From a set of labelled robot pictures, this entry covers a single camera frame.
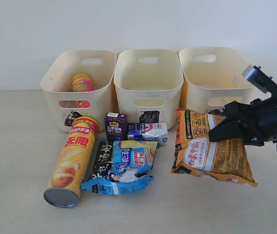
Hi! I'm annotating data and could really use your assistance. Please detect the blue instant noodle bag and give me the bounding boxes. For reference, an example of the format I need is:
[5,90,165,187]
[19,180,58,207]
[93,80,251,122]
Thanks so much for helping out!
[81,140,158,195]

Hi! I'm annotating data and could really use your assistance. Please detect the pink chips can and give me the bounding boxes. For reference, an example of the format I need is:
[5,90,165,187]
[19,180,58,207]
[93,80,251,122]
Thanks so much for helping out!
[59,74,95,108]

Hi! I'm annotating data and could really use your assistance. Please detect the cream plastic bin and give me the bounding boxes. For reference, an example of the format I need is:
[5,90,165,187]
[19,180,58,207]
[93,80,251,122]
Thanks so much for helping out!
[114,49,184,129]
[178,47,255,113]
[40,50,117,132]

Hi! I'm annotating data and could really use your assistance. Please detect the yellow chips can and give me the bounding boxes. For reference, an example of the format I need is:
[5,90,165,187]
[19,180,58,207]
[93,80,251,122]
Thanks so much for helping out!
[43,117,98,208]

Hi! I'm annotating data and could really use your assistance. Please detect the orange instant noodle bag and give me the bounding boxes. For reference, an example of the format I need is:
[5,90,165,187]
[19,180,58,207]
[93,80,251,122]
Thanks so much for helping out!
[171,109,258,187]

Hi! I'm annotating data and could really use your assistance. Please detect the purple juice carton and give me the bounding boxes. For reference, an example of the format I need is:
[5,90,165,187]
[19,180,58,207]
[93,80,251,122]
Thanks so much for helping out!
[104,112,128,141]

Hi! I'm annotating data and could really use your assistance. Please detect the right cream plastic bin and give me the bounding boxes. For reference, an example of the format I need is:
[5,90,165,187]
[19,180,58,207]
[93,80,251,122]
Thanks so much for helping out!
[178,47,255,113]

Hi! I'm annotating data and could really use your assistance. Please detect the blue white milk carton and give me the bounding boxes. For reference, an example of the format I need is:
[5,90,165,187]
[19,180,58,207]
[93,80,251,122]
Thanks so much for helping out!
[128,122,168,145]

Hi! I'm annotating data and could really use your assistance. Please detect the left cream plastic bin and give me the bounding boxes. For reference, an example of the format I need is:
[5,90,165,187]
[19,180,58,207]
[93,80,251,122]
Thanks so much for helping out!
[40,50,117,132]

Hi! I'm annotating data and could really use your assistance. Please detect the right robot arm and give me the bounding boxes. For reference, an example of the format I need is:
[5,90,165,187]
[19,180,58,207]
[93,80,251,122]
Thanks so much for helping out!
[208,96,277,147]

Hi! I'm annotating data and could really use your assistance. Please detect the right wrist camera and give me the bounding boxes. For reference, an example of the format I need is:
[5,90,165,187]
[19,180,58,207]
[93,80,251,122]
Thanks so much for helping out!
[242,65,277,97]

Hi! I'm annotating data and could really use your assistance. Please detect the middle cream plastic bin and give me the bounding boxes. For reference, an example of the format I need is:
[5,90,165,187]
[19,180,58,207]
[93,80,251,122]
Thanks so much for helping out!
[114,49,184,129]

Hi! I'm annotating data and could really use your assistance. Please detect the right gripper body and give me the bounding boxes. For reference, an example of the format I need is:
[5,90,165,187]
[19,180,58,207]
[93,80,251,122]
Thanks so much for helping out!
[223,96,277,146]

